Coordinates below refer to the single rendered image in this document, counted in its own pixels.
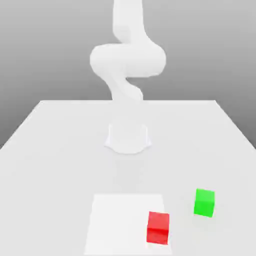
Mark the small red cube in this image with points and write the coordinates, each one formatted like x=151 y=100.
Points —
x=157 y=228

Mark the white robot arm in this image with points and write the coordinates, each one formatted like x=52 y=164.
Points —
x=128 y=60

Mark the small green cube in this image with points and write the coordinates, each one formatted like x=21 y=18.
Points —
x=204 y=202

